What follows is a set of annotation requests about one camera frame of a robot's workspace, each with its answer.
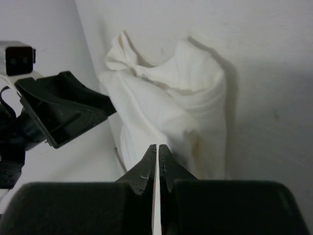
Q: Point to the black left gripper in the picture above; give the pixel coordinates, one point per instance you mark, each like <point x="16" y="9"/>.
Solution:
<point x="57" y="109"/>

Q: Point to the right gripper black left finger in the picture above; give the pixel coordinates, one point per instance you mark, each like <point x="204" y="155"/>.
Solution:
<point x="122" y="207"/>

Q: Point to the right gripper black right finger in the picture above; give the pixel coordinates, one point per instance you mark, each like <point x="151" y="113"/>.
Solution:
<point x="190" y="206"/>

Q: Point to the white printed t-shirt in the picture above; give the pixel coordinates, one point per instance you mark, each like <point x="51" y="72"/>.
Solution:
<point x="180" y="103"/>

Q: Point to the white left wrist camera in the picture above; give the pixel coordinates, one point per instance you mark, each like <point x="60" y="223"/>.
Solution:
<point x="17" y="61"/>

